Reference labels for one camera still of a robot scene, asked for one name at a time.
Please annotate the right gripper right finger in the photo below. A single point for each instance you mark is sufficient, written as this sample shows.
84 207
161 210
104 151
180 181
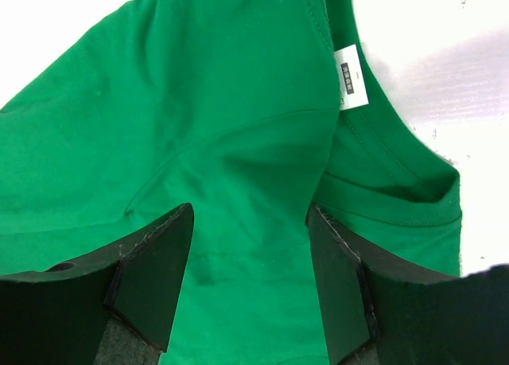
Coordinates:
378 308

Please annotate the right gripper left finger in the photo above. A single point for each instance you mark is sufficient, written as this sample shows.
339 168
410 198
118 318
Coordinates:
114 305

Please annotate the green t-shirt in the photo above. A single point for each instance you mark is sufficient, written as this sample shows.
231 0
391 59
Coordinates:
234 107

